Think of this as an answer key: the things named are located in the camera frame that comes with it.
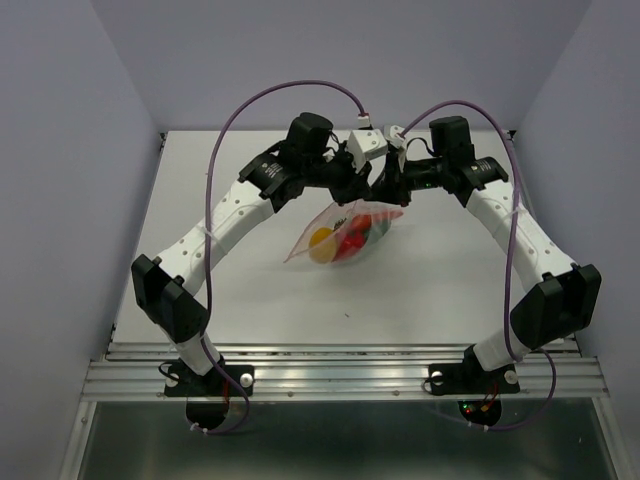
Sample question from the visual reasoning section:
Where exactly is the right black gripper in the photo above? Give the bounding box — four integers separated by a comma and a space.
367, 152, 448, 208

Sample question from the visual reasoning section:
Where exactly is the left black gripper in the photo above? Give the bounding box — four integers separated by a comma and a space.
303, 140, 372, 206

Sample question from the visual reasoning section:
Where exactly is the orange carrot with leaves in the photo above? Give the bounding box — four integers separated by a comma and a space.
333, 210, 403, 231

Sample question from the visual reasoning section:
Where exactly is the clear pink-dotted zip bag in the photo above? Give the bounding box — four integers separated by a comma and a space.
284, 200, 404, 266

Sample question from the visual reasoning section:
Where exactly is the red bell pepper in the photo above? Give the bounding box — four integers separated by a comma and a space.
333, 228, 368, 262

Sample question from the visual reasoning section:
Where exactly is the dark green cucumber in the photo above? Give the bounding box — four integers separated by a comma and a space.
367, 219, 392, 245

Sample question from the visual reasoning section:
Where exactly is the yellow lemon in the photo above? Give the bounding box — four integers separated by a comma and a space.
308, 227, 338, 264

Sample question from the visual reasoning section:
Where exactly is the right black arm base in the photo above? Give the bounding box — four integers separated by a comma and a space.
421, 346, 520, 431

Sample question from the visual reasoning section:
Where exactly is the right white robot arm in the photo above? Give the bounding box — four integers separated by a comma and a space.
373, 116, 602, 390

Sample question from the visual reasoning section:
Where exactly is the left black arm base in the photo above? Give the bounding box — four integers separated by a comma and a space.
158, 360, 255, 436

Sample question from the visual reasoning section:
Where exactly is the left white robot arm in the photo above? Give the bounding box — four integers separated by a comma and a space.
131, 112, 387, 394

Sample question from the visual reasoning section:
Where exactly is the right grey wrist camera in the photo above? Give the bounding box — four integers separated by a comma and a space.
383, 125, 406, 150

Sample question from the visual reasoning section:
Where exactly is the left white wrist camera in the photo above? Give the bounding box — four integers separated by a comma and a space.
346, 129, 388, 171

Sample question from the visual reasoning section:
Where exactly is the aluminium rail frame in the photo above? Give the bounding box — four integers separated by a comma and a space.
58, 130, 631, 480

